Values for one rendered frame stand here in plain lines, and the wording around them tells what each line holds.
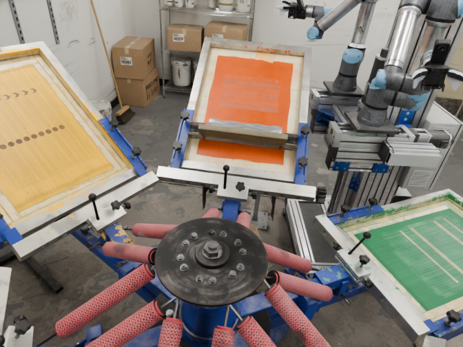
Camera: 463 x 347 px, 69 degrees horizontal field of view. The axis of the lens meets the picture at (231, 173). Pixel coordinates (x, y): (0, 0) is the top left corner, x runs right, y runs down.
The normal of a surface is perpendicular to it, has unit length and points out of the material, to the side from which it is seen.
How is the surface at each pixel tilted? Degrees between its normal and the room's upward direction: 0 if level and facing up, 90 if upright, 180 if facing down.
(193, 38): 90
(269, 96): 32
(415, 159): 90
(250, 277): 0
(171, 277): 0
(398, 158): 90
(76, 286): 0
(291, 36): 90
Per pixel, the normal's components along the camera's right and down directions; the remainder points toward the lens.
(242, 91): -0.02, -0.40
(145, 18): -0.14, 0.55
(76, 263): 0.07, -0.82
